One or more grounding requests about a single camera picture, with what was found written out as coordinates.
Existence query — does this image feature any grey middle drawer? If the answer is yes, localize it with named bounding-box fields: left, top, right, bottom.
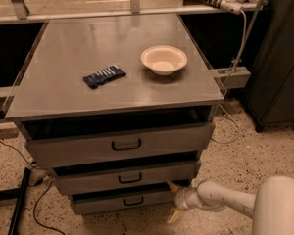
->
left=54, top=160, right=201, bottom=196

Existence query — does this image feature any grey metal rail bracket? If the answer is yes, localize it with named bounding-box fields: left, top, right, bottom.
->
left=210, top=67, right=251, bottom=89

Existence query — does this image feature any grey drawer cabinet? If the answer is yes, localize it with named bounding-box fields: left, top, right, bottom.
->
left=2, top=13, right=225, bottom=216

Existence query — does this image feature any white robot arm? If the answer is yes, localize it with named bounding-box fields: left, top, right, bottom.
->
left=168, top=176, right=294, bottom=235

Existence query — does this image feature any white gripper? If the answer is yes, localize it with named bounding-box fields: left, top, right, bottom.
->
left=167, top=181, right=200, bottom=224

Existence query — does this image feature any white power cable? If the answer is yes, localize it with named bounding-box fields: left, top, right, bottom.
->
left=211, top=9, right=249, bottom=145

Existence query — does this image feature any dark side cabinet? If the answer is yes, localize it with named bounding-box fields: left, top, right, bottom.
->
left=243, top=0, right=294, bottom=132

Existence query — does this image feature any blue snack packet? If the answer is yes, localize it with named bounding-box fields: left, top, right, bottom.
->
left=83, top=65, right=126, bottom=89

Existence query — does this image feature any white power strip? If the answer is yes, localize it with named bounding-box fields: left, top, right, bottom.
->
left=199, top=0, right=243, bottom=15

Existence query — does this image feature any grey drawer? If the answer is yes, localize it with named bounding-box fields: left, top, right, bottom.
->
left=54, top=160, right=201, bottom=196
left=71, top=183, right=174, bottom=215
left=26, top=122, right=215, bottom=167

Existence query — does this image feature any grey bottom drawer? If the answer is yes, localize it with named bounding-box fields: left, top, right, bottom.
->
left=71, top=183, right=174, bottom=215

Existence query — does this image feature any black floor cable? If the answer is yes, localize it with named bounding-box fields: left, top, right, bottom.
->
left=0, top=134, right=67, bottom=235

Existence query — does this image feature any black metal floor frame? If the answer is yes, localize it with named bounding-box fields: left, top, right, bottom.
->
left=0, top=168, right=31, bottom=235

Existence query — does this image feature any grey top drawer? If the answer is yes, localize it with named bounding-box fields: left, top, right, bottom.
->
left=26, top=122, right=215, bottom=167

